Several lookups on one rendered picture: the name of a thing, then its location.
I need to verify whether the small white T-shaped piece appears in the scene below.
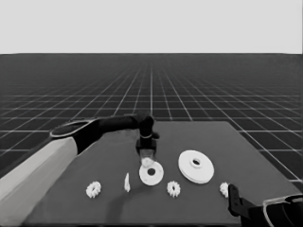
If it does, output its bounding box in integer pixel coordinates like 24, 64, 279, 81
123, 172, 132, 193

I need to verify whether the large thick white disc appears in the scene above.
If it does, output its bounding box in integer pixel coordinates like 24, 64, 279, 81
177, 149, 216, 184

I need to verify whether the small white toothed gear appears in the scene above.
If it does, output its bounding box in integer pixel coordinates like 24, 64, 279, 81
166, 180, 182, 199
85, 181, 102, 199
219, 182, 230, 199
141, 156, 155, 168

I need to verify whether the white round carrier with pins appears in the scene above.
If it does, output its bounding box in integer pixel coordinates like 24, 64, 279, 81
138, 161, 165, 186

